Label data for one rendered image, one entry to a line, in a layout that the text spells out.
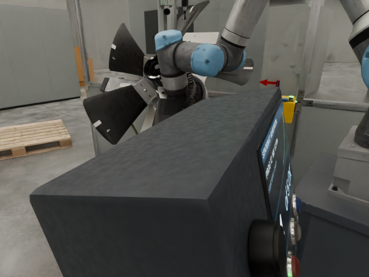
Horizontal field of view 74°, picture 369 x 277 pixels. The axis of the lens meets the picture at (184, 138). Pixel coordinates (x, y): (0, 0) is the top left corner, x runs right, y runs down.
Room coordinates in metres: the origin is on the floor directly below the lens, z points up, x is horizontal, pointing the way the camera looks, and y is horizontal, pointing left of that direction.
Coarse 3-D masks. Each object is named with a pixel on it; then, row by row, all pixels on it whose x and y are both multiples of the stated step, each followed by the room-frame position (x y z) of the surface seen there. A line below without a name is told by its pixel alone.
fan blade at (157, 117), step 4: (160, 100) 0.90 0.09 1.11; (164, 100) 0.90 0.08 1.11; (160, 104) 0.89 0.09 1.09; (164, 104) 0.89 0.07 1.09; (156, 108) 0.87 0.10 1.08; (160, 108) 0.87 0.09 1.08; (156, 112) 0.86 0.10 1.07; (160, 112) 0.86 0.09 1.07; (156, 116) 0.85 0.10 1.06; (160, 116) 0.85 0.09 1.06; (156, 120) 0.83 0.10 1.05; (152, 124) 0.82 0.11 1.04
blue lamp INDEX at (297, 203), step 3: (294, 195) 0.25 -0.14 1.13; (294, 198) 0.25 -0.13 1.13; (297, 198) 0.25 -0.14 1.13; (294, 201) 0.25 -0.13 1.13; (297, 201) 0.25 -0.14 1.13; (300, 201) 0.25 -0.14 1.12; (294, 204) 0.24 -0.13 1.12; (297, 204) 0.24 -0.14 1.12; (300, 204) 0.25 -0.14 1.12; (294, 207) 0.24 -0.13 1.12; (297, 207) 0.24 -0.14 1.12; (300, 207) 0.24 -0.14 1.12; (294, 210) 0.24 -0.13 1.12; (297, 210) 0.24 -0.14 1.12; (300, 210) 0.24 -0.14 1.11; (294, 213) 0.24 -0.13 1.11; (297, 213) 0.24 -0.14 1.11
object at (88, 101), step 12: (96, 96) 0.99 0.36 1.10; (108, 96) 0.99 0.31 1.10; (120, 96) 0.99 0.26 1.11; (132, 96) 0.99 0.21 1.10; (96, 108) 0.98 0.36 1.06; (108, 108) 0.97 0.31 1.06; (120, 108) 0.98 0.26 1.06; (132, 108) 0.99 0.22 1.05; (144, 108) 1.00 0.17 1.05; (96, 120) 0.97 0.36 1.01; (108, 120) 0.96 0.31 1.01; (120, 120) 0.97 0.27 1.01; (132, 120) 0.98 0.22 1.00; (120, 132) 0.96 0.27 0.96
